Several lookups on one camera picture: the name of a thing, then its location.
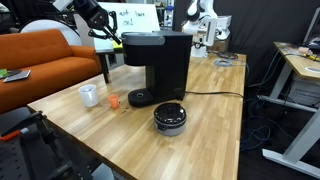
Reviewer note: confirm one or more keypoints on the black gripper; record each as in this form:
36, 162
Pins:
93, 13

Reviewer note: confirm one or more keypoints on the black coffee maker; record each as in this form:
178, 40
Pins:
168, 63

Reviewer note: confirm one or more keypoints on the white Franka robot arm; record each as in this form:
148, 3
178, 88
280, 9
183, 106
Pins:
206, 30

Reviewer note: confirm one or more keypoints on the small dark wooden table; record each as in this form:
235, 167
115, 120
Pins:
106, 52

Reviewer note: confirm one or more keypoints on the white paper sign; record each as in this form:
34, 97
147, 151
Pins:
140, 20

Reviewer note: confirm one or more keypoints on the white mug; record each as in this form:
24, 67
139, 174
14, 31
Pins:
88, 96

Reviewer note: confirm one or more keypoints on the small orange cup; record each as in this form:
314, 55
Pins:
113, 101

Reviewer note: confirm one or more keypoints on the orange sofa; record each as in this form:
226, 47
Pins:
40, 70

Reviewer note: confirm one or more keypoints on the silver tablet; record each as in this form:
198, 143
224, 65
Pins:
17, 76

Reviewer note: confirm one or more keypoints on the grey pot with black lid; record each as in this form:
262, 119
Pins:
170, 118

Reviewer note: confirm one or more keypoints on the green flat object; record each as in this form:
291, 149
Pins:
3, 73

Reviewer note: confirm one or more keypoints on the grey tape roll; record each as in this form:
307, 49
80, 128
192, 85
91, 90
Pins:
222, 62

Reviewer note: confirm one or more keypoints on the wooden desk with white legs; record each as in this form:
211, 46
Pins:
300, 63

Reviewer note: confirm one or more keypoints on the white box with labels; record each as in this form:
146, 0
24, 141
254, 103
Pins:
305, 91

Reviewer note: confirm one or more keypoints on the yellow black hand tools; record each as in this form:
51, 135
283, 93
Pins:
314, 57

